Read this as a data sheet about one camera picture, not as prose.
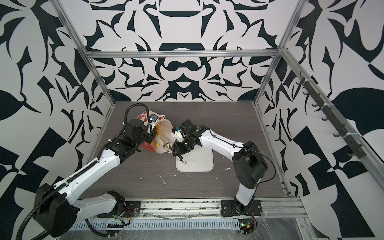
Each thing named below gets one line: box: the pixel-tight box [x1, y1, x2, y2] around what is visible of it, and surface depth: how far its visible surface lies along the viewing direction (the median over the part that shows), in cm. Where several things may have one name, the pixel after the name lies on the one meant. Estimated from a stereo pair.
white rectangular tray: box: [176, 145, 214, 172], surface depth 90 cm
